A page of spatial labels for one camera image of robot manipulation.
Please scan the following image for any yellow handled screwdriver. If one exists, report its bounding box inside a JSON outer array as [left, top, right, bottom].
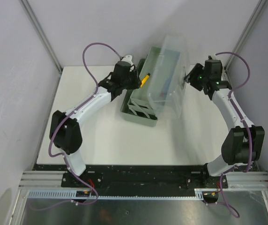
[[140, 73, 150, 87]]

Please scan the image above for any green toolbox with clear lid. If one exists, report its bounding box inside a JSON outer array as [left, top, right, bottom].
[[120, 34, 190, 127]]

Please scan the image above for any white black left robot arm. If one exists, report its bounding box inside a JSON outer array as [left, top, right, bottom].
[[49, 55, 141, 188]]

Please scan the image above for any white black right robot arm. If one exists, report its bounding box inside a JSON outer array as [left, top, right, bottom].
[[184, 56, 265, 188]]

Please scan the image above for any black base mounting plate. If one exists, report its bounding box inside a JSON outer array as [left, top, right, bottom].
[[32, 164, 228, 188]]

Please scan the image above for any aluminium frame post right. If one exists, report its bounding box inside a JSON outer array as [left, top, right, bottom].
[[223, 0, 268, 71]]

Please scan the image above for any aluminium frame post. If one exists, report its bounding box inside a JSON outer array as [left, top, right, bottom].
[[19, 0, 63, 74], [223, 0, 268, 71]]

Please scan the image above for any aluminium frame post left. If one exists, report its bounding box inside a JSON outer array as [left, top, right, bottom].
[[19, 0, 63, 74]]

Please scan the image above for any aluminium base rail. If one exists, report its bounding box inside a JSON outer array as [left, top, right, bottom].
[[19, 170, 66, 188]]

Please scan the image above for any grey slotted cable duct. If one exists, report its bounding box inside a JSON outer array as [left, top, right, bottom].
[[27, 189, 219, 200]]

